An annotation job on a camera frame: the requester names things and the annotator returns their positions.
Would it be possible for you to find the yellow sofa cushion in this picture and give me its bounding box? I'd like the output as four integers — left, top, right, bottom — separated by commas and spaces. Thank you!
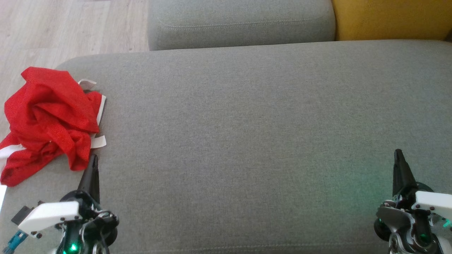
332, 0, 452, 41

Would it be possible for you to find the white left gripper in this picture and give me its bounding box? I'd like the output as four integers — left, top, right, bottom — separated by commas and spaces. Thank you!
18, 154, 119, 254

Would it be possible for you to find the grey sofa seat cushion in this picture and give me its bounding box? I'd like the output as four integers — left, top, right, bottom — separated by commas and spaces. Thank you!
0, 40, 452, 254

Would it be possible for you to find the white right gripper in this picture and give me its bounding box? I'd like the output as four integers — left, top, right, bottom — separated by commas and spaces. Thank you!
374, 149, 452, 244

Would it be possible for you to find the red basketball jersey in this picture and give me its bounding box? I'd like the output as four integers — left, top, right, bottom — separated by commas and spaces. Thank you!
4, 67, 106, 149

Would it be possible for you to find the grey sofa back cushion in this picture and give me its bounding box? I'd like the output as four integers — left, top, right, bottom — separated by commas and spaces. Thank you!
148, 0, 336, 51

